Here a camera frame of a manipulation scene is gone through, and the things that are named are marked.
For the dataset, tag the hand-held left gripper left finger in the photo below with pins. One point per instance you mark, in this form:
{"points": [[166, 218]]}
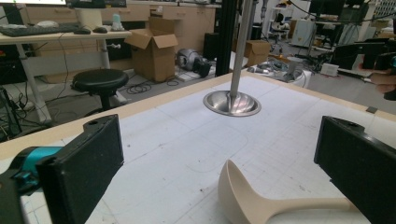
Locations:
{"points": [[81, 168]]}

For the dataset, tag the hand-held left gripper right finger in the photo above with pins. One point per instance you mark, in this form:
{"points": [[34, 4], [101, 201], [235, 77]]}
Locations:
{"points": [[361, 165]]}

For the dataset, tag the beige ladle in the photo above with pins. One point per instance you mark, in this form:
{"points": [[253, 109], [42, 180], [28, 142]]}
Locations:
{"points": [[246, 202]]}

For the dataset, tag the metal stand with round base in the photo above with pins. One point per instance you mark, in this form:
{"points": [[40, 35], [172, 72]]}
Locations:
{"points": [[241, 46]]}

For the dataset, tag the black round stool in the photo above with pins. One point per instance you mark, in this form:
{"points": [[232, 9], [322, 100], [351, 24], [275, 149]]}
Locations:
{"points": [[99, 79]]}

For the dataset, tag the white grid mat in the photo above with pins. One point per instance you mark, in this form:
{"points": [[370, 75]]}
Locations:
{"points": [[186, 149]]}

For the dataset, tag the small cardboard box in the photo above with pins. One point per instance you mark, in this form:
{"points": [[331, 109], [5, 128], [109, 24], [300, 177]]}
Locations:
{"points": [[258, 51]]}

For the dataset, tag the large open cardboard box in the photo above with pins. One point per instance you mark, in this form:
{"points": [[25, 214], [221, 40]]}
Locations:
{"points": [[152, 59]]}

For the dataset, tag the white desk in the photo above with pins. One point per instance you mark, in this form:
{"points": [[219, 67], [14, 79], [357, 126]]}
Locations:
{"points": [[46, 37]]}

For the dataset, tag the white flat board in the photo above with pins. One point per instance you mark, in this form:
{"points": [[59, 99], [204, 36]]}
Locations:
{"points": [[188, 76]]}

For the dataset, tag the black keyboard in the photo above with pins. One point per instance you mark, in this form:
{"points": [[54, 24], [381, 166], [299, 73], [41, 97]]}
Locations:
{"points": [[34, 30]]}

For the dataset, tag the pale blue bottle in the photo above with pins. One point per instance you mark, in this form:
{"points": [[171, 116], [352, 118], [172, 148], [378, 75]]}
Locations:
{"points": [[117, 23]]}

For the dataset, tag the grey rounded device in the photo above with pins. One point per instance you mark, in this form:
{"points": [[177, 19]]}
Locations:
{"points": [[188, 59]]}

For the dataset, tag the black metal frame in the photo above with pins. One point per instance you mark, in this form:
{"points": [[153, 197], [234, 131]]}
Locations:
{"points": [[226, 37]]}

